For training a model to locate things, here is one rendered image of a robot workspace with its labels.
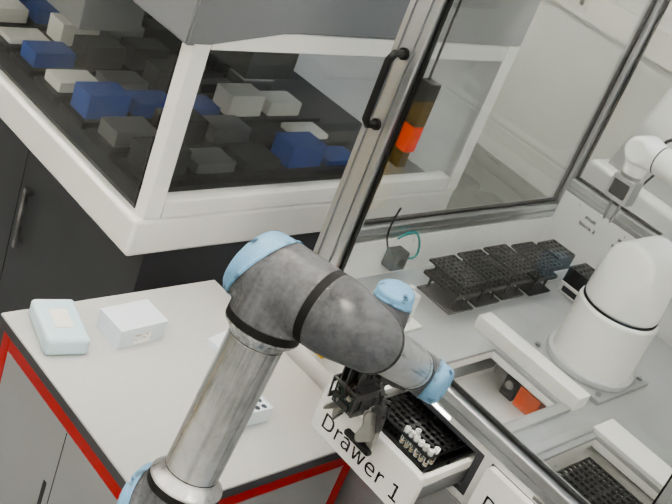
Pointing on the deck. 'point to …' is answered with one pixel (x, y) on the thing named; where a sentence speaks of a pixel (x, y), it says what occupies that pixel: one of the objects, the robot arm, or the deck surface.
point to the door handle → (381, 87)
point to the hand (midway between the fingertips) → (353, 431)
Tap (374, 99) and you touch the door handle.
